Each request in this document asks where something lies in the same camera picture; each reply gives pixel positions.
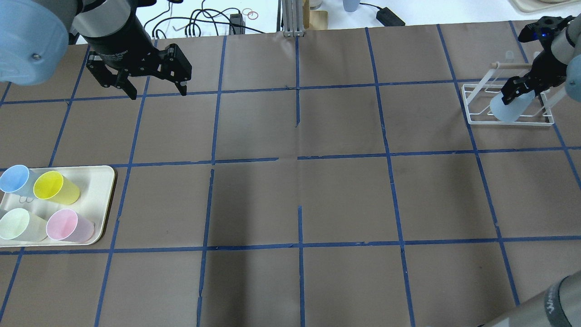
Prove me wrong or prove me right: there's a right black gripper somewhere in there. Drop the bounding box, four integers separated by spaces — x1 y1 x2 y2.
501 50 568 105

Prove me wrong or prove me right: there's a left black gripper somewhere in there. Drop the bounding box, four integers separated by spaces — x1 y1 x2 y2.
85 12 192 100

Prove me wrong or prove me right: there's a light blue cup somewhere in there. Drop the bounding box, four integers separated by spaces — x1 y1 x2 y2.
490 93 535 123

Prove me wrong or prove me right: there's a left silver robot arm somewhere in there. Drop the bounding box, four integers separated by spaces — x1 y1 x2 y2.
0 0 192 99

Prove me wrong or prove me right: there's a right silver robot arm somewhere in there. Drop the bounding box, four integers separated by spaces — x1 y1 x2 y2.
486 17 580 327

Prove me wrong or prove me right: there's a yellow cup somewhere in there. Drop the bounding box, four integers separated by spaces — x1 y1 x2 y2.
33 170 80 205

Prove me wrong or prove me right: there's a pink cup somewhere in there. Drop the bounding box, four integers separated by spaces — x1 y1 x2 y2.
45 208 95 243

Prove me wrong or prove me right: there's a pale green cup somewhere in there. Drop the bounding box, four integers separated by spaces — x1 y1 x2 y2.
0 208 47 242

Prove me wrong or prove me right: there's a cream plastic tray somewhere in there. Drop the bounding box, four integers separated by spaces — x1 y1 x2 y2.
0 165 116 250

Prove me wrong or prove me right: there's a wooden stand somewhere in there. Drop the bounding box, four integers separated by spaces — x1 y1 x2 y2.
302 0 329 30

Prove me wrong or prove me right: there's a white wire cup rack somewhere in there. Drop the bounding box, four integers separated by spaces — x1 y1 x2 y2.
460 50 566 127

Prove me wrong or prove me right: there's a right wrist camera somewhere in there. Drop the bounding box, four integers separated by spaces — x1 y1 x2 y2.
517 16 574 44

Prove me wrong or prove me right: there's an aluminium frame post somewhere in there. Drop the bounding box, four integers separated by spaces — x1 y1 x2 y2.
280 0 305 37

